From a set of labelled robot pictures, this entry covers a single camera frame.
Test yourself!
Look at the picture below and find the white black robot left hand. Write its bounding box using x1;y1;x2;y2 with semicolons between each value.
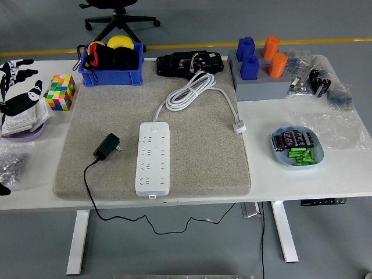
0;59;44;116

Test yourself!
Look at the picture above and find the black plug adapter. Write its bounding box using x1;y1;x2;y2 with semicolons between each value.
92;133;122;160

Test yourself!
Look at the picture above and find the thin black adapter cord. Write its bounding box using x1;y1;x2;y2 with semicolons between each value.
83;158;238;235

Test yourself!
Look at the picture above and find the white power strip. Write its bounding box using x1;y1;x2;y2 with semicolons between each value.
135;121;171;200

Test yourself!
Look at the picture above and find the white power plug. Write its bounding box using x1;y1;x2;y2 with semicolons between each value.
232;117;247;134

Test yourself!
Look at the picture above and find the multicolour puzzle cube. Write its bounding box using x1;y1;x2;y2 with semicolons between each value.
45;74;77;112

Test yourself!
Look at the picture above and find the clear bag of screws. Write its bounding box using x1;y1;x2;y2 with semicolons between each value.
0;141;36;191

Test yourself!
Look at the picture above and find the black pouch red trim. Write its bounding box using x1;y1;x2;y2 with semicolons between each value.
72;43;116;84

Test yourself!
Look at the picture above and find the small yellow ball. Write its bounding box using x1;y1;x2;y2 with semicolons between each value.
87;41;106;55

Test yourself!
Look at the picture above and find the blue plastic bin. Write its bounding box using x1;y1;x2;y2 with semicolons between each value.
78;42;145;87

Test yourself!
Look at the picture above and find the black fabric bundle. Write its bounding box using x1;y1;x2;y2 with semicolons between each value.
112;47;140;70

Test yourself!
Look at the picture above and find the large yellow ball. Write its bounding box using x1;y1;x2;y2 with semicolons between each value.
106;35;135;50

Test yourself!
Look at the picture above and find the black office chair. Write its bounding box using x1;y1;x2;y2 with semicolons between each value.
78;0;162;53

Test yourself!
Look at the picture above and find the white table leg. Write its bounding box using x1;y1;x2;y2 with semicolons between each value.
66;209;90;276
270;200;300;264

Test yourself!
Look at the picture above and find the black electronic device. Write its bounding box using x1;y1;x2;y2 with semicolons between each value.
156;50;224;78

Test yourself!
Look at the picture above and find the grey-brown mat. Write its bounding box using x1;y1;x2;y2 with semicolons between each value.
52;59;252;201

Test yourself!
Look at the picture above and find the grey holder block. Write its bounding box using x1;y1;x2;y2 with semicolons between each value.
227;48;288;70
234;65;293;102

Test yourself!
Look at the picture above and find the blue square peg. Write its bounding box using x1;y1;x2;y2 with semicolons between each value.
235;36;256;62
239;55;260;81

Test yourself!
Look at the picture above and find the silver metal box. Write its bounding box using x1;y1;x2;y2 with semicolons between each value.
240;202;264;219

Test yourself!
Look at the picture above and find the orange cylinder peg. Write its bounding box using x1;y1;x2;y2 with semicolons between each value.
267;52;288;78
262;35;281;60

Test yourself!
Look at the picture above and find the black capacitor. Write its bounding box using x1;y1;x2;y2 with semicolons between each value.
291;129;305;146
274;135;287;152
280;130;295;146
302;132;316;148

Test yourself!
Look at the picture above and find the light blue tray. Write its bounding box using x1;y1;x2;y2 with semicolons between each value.
270;125;324;170

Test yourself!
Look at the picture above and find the clear bag of silver parts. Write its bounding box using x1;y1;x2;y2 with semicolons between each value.
286;75;316;97

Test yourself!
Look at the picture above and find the clear bag of blue parts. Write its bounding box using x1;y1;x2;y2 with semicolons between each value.
286;49;312;77
327;83;355;110

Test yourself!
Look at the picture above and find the clear bag of black capacitors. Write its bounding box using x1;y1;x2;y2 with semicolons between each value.
307;55;334;99

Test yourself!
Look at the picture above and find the empty clear plastic bag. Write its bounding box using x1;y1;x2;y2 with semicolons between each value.
293;110;370;151

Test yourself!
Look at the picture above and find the black table control panel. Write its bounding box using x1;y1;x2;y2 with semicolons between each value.
300;197;348;207

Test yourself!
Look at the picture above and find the white wall socket panel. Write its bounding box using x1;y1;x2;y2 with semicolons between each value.
1;109;39;137

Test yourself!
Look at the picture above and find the white socket frame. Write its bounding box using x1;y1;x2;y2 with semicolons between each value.
28;98;51;130

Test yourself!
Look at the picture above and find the white coiled power cable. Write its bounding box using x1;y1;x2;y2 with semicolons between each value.
153;71;241;123

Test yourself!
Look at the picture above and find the black hanging cable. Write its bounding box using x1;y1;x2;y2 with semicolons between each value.
260;202;267;279

